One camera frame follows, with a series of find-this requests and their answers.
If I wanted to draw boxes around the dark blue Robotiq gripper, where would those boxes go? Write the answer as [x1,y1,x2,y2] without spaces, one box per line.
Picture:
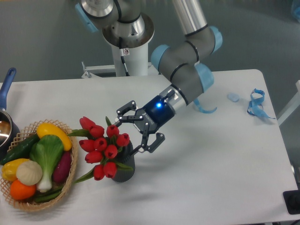
[113,95,176,156]

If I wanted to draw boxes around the red tulip bouquet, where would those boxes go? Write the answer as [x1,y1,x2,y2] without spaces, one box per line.
[68,116,130,183]

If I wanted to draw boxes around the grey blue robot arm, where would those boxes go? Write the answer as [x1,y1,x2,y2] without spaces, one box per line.
[75,0,223,156]

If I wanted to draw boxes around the dark grey ribbed vase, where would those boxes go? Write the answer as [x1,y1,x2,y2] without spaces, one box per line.
[112,142,135,183]

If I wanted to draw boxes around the curled blue ribbon strip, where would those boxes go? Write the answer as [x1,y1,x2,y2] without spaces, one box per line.
[193,98,217,114]

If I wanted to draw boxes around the purple sweet potato toy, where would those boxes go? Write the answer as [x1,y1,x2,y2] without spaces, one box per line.
[52,151,72,183]

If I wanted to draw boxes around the yellow squash toy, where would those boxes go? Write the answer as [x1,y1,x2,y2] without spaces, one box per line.
[37,122,72,151]

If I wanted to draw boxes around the green bok choy toy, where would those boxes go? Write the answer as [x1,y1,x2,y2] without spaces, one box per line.
[30,135,64,193]

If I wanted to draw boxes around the small pale blue cap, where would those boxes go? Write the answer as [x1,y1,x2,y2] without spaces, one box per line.
[227,93,240,103]

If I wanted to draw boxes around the cream steamed bun toy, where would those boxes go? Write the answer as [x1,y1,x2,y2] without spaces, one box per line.
[16,160,43,186]

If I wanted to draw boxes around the dark green cucumber toy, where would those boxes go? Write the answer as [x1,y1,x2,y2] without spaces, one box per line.
[0,134,39,165]

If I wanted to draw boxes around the green bean pods toy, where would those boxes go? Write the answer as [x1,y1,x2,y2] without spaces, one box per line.
[33,185,63,203]

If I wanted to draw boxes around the orange fruit toy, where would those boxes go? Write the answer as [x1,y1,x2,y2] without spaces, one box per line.
[10,180,36,200]

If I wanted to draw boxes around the yellow bell pepper toy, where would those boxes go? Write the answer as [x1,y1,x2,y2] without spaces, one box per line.
[1,158,29,182]

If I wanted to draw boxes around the woven wicker basket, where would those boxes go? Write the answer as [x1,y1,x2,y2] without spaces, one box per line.
[0,120,78,212]

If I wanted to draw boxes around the black device at edge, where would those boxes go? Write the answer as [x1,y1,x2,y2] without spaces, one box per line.
[283,190,300,215]

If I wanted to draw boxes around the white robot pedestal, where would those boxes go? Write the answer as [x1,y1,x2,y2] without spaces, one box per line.
[82,43,152,79]

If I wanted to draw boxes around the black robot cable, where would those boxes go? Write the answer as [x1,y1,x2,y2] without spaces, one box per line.
[118,37,130,77]

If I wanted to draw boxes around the blue handled saucepan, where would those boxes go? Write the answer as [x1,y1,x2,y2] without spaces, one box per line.
[0,67,20,160]

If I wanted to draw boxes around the white frame post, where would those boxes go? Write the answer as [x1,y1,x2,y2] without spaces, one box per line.
[277,80,300,126]

